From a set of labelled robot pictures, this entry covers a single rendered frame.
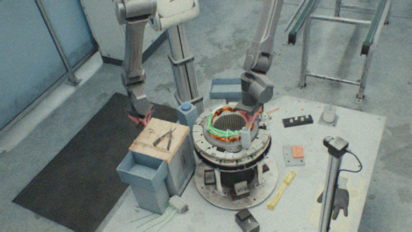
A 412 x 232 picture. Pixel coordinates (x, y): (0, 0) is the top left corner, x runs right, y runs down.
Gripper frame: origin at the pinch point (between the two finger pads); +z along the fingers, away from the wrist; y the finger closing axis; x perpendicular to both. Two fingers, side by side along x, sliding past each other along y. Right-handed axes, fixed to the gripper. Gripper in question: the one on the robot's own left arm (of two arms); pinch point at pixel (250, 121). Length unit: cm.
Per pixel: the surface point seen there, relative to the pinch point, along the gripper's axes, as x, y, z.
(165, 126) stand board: 41.7, -1.9, 17.1
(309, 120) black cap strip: -2, 56, 39
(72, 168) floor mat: 166, 11, 118
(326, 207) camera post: -33.5, -9.7, 17.0
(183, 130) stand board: 33.1, -0.4, 17.2
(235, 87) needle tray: 30, 38, 18
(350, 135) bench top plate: -23, 58, 42
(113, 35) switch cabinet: 218, 126, 69
